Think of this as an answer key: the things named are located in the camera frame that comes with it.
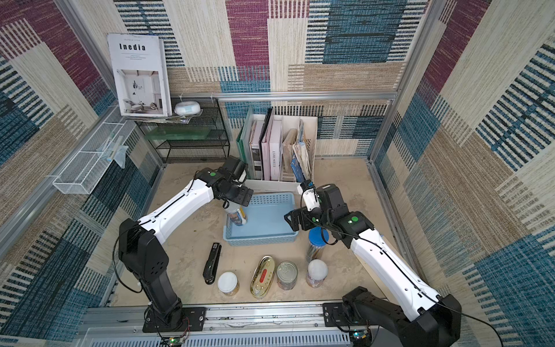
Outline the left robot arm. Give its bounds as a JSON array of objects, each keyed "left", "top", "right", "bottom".
[{"left": 112, "top": 156, "right": 253, "bottom": 335}]

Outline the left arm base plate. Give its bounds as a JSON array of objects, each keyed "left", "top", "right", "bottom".
[{"left": 143, "top": 306, "right": 207, "bottom": 333}]

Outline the gold oval sardine tin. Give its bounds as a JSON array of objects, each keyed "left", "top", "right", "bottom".
[{"left": 249, "top": 255, "right": 276, "bottom": 299}]

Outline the white file organizer box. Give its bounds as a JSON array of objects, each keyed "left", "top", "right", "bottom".
[{"left": 236, "top": 108, "right": 317, "bottom": 194}]

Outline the Inedia white magazine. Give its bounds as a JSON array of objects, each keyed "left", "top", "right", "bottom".
[{"left": 107, "top": 33, "right": 171, "bottom": 121}]

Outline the pink book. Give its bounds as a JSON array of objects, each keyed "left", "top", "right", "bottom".
[{"left": 261, "top": 115, "right": 283, "bottom": 181}]

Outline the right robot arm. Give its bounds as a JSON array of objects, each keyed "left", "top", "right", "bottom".
[{"left": 284, "top": 180, "right": 465, "bottom": 346}]

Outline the light blue plastic basket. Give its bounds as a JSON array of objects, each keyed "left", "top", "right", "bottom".
[{"left": 223, "top": 192, "right": 299, "bottom": 247}]

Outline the white lid can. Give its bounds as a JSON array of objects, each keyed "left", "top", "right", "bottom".
[
  {"left": 225, "top": 202, "right": 247, "bottom": 226},
  {"left": 306, "top": 259, "right": 328, "bottom": 288},
  {"left": 218, "top": 271, "right": 239, "bottom": 296}
]

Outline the silver top dark can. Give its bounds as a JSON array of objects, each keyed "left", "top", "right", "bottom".
[{"left": 276, "top": 261, "right": 299, "bottom": 291}]

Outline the black wire shelf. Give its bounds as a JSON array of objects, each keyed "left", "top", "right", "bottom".
[{"left": 137, "top": 98, "right": 231, "bottom": 163}]

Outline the green tray on shelf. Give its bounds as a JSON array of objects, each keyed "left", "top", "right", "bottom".
[{"left": 145, "top": 126, "right": 212, "bottom": 141}]

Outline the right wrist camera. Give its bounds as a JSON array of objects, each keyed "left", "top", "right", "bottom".
[{"left": 297, "top": 179, "right": 320, "bottom": 211}]

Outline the blue lid clear canister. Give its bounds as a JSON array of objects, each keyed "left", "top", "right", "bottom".
[{"left": 306, "top": 226, "right": 330, "bottom": 263}]

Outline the white wire wall basket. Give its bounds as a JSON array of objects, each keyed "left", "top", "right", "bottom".
[{"left": 53, "top": 121, "right": 135, "bottom": 195}]

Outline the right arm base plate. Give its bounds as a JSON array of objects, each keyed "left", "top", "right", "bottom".
[{"left": 322, "top": 302, "right": 360, "bottom": 328}]

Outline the green folder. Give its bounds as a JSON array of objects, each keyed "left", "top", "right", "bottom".
[{"left": 236, "top": 107, "right": 254, "bottom": 179}]

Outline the white round device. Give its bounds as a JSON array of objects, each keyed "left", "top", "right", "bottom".
[{"left": 174, "top": 101, "right": 202, "bottom": 117}]

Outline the black stapler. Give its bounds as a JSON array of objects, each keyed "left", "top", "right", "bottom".
[{"left": 202, "top": 242, "right": 222, "bottom": 285}]

